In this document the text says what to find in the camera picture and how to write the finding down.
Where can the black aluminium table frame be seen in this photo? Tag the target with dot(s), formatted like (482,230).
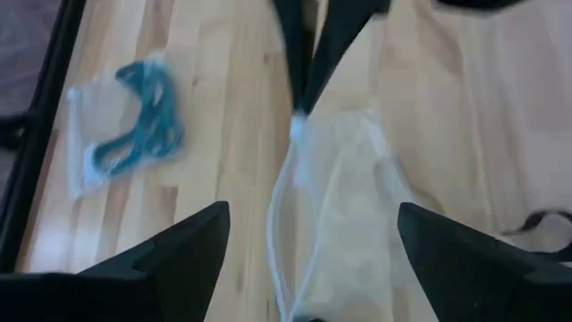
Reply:
(40,112)

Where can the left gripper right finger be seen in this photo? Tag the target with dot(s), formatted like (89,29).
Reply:
(482,277)

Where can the clear zipper bag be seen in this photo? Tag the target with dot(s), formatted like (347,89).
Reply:
(89,116)
(348,179)

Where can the wide blue rubber band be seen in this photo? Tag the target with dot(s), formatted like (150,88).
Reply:
(154,121)

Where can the thick black rubber band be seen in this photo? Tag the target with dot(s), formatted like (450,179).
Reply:
(536,219)

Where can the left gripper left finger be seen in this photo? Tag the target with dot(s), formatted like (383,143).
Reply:
(134,286)

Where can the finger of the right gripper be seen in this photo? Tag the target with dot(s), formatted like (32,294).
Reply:
(297,44)
(344,27)

